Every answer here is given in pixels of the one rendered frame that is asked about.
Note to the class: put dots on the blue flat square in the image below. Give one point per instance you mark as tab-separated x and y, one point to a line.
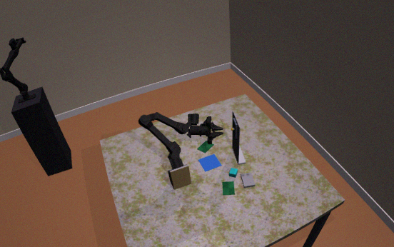
210	162

